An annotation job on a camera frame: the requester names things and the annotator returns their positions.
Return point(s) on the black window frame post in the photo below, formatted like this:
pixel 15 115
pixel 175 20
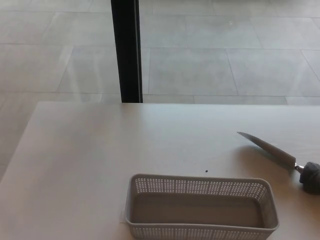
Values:
pixel 127 50

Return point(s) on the grey perforated plastic basket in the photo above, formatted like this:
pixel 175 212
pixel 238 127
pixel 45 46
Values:
pixel 200 228

